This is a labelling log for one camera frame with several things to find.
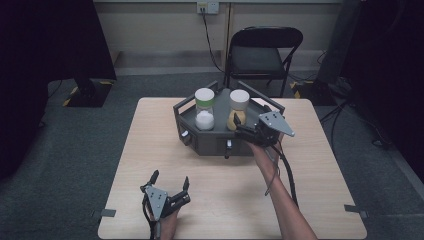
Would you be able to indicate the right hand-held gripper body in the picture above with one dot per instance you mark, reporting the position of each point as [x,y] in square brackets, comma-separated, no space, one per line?
[266,128]

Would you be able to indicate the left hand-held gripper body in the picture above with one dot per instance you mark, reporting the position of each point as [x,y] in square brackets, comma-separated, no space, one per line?
[158,201]

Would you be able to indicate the white-lidded jar of yellow powder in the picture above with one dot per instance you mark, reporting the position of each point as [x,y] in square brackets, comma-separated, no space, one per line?
[240,100]

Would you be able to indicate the dark grey corner rack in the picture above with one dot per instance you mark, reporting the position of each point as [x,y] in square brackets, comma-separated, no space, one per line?
[220,136]

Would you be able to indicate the green-banded jar of white powder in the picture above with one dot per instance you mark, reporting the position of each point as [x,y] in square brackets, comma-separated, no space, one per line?
[204,110]

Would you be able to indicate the person's right hand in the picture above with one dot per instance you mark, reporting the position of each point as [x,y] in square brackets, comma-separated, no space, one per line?
[265,155]

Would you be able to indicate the person's left hand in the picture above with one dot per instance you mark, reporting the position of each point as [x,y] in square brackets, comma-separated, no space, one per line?
[168,226]

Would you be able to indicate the black stand base, yellow stripes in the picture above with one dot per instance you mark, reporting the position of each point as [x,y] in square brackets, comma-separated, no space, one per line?
[313,91]
[88,95]

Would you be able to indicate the black folding chair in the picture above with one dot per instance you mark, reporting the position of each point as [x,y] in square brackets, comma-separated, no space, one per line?
[256,60]

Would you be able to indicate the grey tape strip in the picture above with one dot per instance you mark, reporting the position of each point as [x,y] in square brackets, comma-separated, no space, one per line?
[106,212]
[355,210]

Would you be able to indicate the black curtain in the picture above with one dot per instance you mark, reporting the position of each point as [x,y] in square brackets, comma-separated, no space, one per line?
[40,66]
[390,66]

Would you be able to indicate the white wall socket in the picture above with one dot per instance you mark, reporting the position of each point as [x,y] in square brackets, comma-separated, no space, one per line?
[208,7]

